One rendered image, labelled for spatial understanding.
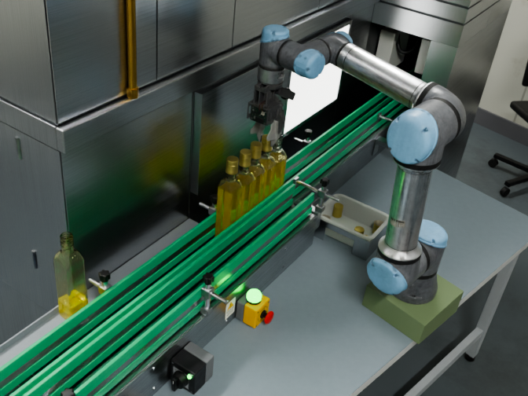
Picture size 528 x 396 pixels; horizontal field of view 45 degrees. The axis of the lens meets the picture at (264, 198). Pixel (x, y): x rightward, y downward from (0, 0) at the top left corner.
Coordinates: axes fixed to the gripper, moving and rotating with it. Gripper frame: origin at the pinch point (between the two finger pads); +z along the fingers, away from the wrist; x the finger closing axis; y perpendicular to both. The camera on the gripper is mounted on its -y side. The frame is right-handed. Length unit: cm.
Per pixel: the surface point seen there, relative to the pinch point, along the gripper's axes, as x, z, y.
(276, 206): 6.0, 22.3, -0.3
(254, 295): 19.5, 29.9, 30.7
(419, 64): 6, 6, -107
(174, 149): -15.0, -1.4, 25.6
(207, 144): -12.0, 0.7, 14.3
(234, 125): -12.0, -0.5, 0.7
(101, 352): 6, 24, 75
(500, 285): 71, 70, -74
